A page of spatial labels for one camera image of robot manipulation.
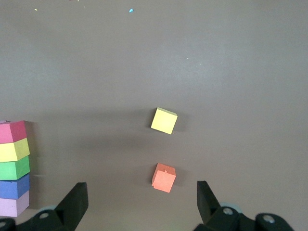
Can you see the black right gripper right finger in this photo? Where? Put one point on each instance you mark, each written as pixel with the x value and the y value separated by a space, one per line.
pixel 209 207

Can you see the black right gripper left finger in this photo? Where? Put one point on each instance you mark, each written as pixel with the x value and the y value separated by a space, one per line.
pixel 69 207

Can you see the purple foam cube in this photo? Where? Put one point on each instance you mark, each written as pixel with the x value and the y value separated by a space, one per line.
pixel 13 187

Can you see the green foam cube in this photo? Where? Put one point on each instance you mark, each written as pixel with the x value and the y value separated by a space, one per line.
pixel 14 168

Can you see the yellow foam cube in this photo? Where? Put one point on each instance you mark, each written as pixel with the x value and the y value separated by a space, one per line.
pixel 163 120
pixel 13 150

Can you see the red foam cube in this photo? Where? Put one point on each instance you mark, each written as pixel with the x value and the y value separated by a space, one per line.
pixel 12 131

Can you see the orange foam cube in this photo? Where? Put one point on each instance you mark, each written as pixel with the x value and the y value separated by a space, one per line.
pixel 164 179

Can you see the brown paper table cover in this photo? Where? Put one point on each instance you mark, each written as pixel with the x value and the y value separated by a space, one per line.
pixel 154 60

